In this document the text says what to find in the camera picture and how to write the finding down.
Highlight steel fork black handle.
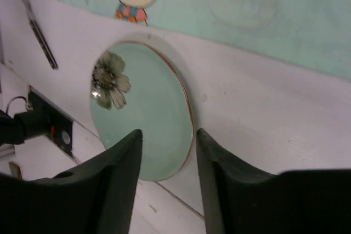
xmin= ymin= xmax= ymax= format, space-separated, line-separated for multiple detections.
xmin=21 ymin=0 xmax=59 ymax=70

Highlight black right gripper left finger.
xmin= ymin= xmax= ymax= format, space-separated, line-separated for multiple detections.
xmin=1 ymin=129 xmax=143 ymax=233

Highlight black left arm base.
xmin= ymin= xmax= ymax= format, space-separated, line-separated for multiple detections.
xmin=1 ymin=87 xmax=73 ymax=158

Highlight green floral plate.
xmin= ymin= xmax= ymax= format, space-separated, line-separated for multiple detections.
xmin=90 ymin=41 xmax=194 ymax=181

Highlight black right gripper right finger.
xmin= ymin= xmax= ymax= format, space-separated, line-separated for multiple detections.
xmin=196 ymin=128 xmax=350 ymax=233

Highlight green cartoon print cloth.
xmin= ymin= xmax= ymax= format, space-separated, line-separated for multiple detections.
xmin=59 ymin=0 xmax=350 ymax=79

